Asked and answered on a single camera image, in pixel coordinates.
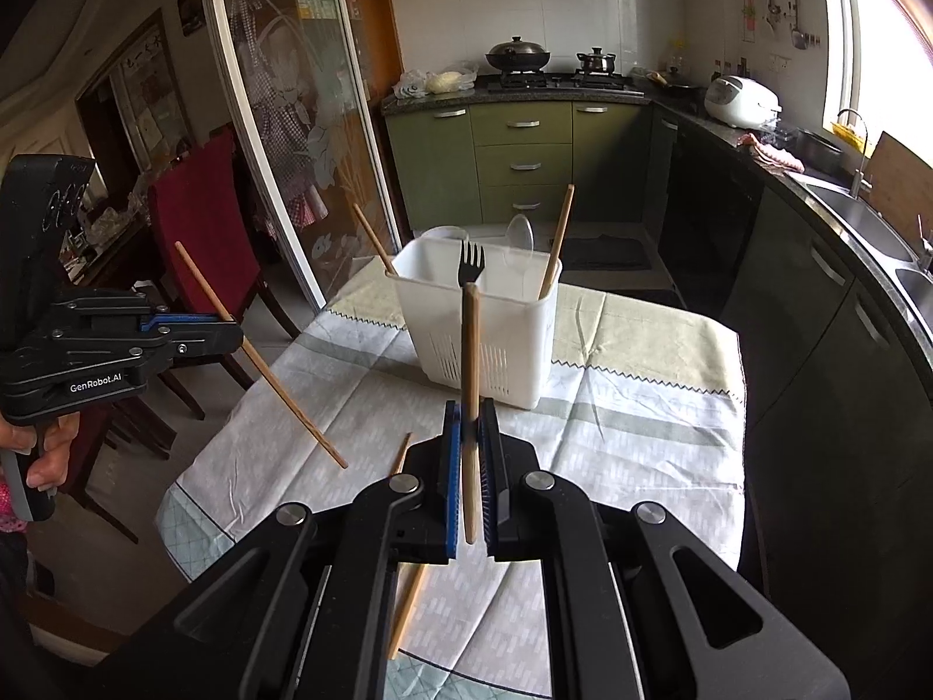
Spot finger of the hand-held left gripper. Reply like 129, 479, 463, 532
138, 308, 238, 331
149, 321, 245, 382

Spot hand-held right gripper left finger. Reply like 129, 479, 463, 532
94, 400, 468, 700

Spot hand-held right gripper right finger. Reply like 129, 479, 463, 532
477, 397, 854, 700

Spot long wooden chopstick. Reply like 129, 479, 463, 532
352, 202, 398, 278
538, 184, 577, 300
175, 242, 349, 469
461, 286, 483, 544
385, 432, 431, 661

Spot white plastic utensil holder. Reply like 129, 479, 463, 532
384, 235, 564, 410

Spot black plastic fork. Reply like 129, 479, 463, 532
455, 239, 487, 289

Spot person's left hand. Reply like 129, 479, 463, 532
0, 412, 81, 497

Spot red upholstered chair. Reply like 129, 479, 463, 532
146, 127, 300, 417
62, 372, 183, 544

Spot cluttered wooden table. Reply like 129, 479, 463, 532
62, 190, 157, 285

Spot pale checked tablecloth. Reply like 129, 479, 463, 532
155, 273, 748, 700

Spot red patterned clothing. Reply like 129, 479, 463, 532
0, 481, 30, 535

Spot checkered hanging apron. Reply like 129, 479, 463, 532
248, 73, 329, 227

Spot frosted sliding glass door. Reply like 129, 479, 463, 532
193, 0, 409, 307

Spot dark floor mat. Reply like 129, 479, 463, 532
561, 234, 650, 271

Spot green base cabinets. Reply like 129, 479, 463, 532
383, 98, 653, 230

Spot dark base cabinets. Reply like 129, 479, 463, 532
648, 102, 933, 700

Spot clear bag of pale food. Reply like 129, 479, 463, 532
425, 65, 478, 95

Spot black gas stove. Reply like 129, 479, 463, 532
487, 69, 646, 96

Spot black wok with lid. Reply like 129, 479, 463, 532
485, 35, 553, 74

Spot dark kitchen countertop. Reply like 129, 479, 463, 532
383, 76, 933, 395

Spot pink dish cloth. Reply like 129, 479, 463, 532
736, 132, 806, 174

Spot small black pot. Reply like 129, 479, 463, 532
576, 47, 619, 78

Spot black frying pan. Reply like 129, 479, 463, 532
645, 65, 704, 96

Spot white rice cooker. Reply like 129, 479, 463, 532
703, 75, 783, 128

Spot steel double sink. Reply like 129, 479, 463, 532
798, 178, 933, 314

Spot black cooking pot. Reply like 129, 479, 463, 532
791, 127, 847, 165

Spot small steel faucet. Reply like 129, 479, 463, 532
834, 108, 876, 194

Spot wooden cutting board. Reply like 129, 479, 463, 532
860, 131, 933, 230

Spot kitchen window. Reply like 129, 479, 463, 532
820, 0, 933, 132

